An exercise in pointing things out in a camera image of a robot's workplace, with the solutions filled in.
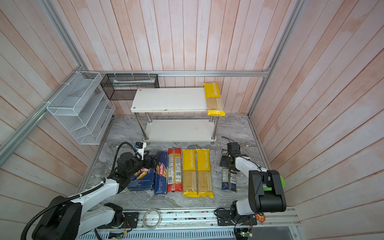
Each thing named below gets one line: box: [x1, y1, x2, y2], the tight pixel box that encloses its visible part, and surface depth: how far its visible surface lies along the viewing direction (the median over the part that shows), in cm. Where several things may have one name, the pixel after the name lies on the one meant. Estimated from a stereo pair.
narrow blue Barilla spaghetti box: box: [154, 151, 168, 195], surface depth 87 cm
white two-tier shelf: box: [130, 87, 219, 145], surface depth 88 cm
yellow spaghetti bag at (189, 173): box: [182, 149, 199, 198], surface depth 89 cm
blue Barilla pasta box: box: [127, 168, 155, 191], surface depth 81 cm
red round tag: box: [255, 214, 266, 223], surface depth 75 cm
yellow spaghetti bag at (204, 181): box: [195, 148, 214, 199], surface depth 89 cm
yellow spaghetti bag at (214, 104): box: [203, 82, 226, 116], surface depth 78 cm
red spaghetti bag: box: [167, 148, 183, 193], surface depth 90 cm
